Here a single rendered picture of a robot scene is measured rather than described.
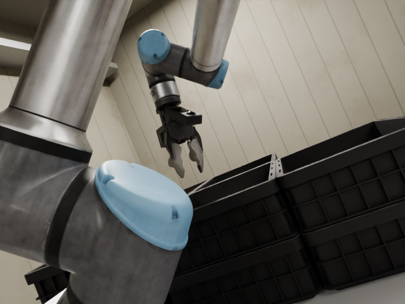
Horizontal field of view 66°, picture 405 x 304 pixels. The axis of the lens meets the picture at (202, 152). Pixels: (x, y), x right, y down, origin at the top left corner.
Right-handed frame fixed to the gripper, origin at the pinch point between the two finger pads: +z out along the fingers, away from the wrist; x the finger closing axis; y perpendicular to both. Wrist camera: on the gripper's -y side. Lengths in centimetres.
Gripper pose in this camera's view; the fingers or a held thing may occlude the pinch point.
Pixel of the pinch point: (191, 170)
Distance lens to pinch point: 82.4
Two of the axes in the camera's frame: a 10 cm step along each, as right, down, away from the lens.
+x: -8.3, 2.0, -5.2
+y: -4.8, 2.3, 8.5
